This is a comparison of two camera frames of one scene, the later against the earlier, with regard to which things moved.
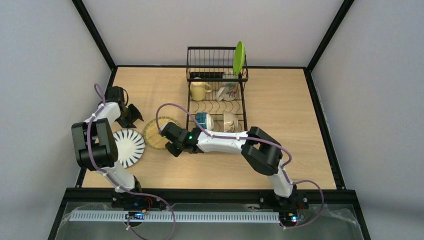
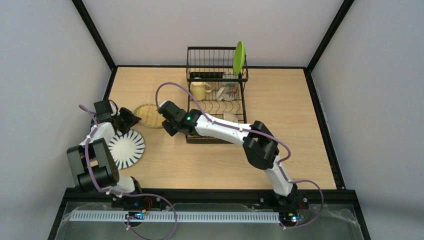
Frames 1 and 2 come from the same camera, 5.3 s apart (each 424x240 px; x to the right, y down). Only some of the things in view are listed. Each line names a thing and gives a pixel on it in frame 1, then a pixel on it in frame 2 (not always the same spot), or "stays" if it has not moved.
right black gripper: (169, 133) -> (169, 127)
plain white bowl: (230, 122) stays
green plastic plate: (239, 58) stays
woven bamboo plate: (151, 135) -> (150, 114)
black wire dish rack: (213, 87) stays
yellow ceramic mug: (198, 90) stays
